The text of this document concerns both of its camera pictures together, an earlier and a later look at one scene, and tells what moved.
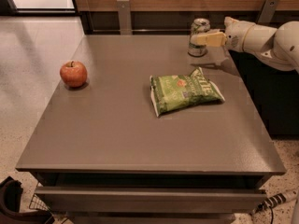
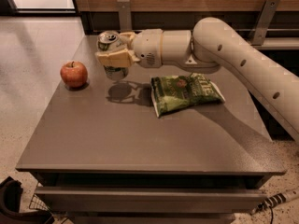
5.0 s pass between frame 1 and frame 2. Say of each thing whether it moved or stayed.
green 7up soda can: moved
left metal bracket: stayed
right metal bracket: stayed
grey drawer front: stayed
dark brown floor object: stayed
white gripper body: moved
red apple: stayed
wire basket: stayed
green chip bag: stayed
